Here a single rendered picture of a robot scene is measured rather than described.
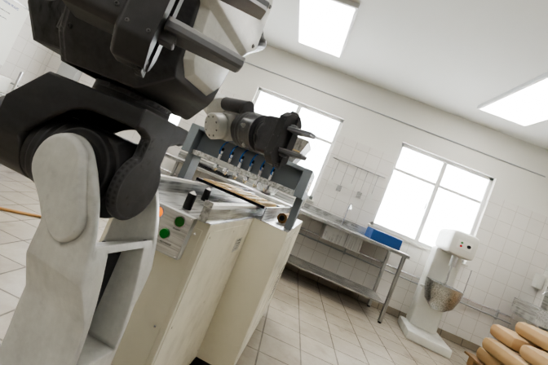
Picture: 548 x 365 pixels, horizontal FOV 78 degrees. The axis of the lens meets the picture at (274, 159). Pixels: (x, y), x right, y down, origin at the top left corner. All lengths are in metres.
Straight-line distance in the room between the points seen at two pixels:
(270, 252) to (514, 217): 4.57
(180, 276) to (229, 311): 0.76
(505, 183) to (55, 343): 5.65
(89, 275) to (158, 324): 0.75
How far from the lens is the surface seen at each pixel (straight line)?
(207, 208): 1.09
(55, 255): 0.52
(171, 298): 1.20
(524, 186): 5.98
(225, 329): 1.92
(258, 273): 1.81
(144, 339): 1.27
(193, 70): 0.50
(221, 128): 0.82
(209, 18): 0.50
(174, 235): 1.13
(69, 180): 0.50
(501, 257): 5.84
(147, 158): 0.52
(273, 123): 0.74
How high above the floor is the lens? 1.03
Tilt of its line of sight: 4 degrees up
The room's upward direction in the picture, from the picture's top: 23 degrees clockwise
